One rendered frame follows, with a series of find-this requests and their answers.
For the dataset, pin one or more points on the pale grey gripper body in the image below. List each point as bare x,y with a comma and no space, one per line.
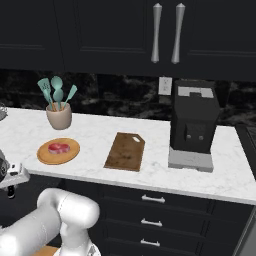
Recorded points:
16,178

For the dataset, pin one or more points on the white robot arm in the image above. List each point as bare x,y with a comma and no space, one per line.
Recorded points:
71,213

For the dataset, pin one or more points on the round wooden plate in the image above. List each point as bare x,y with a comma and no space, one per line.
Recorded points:
58,151

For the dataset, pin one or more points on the red raw meat steak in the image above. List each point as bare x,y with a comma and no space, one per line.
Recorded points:
58,148

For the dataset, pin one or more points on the brown wooden cutting board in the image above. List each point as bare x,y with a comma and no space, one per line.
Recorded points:
126,151

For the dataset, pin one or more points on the black base cupboard door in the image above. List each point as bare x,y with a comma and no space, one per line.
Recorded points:
81,191

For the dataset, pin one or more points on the beige utensil pot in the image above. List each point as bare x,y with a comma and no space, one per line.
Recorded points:
59,117

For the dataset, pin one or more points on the teal slotted spatula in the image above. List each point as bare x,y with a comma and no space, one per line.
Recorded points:
45,87

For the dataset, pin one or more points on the teal spoon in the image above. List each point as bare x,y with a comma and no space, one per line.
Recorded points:
57,87

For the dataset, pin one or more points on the teal narrow spatula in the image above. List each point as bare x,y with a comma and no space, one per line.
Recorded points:
70,92

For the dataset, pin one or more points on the black coffee machine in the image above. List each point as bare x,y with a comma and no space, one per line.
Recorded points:
193,123

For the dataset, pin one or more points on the black hob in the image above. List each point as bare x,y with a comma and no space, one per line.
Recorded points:
248,146

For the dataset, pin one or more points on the grey oven front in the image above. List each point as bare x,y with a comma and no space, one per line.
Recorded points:
248,236

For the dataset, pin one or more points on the black wall cupboard door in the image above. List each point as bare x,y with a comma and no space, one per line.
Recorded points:
106,33
220,33
30,33

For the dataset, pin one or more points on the white wall outlet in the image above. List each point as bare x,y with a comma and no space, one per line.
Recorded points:
165,85

